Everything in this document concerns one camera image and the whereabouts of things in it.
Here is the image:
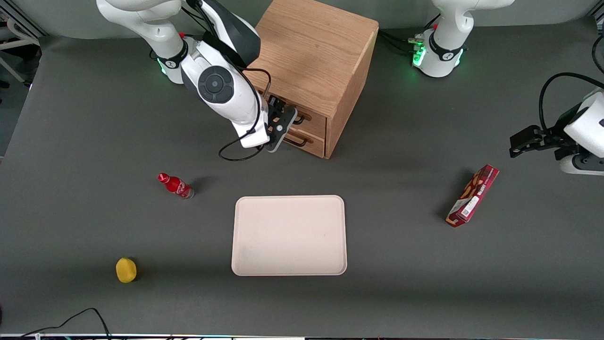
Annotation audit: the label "wooden drawer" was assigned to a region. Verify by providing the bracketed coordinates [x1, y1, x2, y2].
[282, 127, 327, 159]
[259, 78, 327, 141]

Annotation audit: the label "wooden drawer at cabinet base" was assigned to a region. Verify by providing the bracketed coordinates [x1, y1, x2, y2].
[282, 127, 327, 159]

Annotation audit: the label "wooden drawer cabinet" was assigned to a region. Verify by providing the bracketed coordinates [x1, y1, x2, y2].
[243, 0, 379, 160]

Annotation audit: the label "red cookie box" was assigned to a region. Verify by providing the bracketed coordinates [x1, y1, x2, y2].
[445, 164, 500, 229]

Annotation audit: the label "small red cola bottle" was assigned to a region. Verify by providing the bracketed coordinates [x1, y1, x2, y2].
[157, 172, 195, 201]

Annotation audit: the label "beige plastic tray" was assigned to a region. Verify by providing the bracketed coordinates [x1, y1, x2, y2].
[231, 195, 348, 277]

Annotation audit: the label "yellow lemon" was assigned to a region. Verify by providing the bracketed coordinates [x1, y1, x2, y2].
[115, 257, 138, 284]

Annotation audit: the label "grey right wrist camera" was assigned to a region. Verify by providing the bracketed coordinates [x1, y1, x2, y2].
[266, 108, 298, 153]

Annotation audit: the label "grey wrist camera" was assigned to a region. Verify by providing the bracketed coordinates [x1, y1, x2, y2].
[266, 108, 298, 153]
[561, 154, 604, 176]

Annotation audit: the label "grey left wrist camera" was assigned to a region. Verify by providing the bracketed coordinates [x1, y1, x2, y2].
[561, 154, 604, 176]

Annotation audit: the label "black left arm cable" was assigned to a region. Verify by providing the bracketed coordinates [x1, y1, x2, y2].
[538, 72, 604, 135]

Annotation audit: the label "black cable loop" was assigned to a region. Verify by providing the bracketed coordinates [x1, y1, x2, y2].
[592, 33, 604, 75]

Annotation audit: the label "black left base cables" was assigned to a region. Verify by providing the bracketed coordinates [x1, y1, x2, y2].
[377, 14, 442, 56]

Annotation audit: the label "thin black table cable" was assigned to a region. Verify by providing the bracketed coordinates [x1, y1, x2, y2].
[19, 308, 112, 339]

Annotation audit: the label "white metal frame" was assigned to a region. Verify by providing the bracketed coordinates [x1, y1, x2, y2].
[0, 9, 46, 89]

